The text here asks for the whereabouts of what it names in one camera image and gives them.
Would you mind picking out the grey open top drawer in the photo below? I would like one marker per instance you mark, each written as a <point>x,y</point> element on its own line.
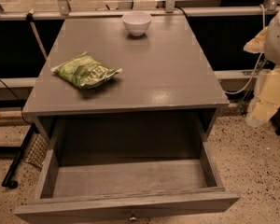
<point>106,168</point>

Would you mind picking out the green jalapeno chip bag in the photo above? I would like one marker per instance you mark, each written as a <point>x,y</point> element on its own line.
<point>84,72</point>

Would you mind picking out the white ceramic bowl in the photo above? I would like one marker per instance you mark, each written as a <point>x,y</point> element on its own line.
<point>136,22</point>

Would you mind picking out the wire mesh panel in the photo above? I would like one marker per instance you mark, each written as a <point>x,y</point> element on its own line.
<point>36,152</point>

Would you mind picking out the grey wooden cabinet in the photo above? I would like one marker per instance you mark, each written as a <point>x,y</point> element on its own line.
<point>163,69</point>

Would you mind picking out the metal enclosure railing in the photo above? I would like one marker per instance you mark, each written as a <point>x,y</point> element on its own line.
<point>115,3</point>

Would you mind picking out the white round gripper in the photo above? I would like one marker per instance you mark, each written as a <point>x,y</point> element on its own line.
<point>278,44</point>

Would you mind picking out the wooden stick with black tape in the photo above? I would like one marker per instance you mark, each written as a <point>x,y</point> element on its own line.
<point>30,18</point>

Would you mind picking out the black wheeled frame leg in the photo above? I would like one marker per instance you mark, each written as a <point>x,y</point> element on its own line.
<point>8,181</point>

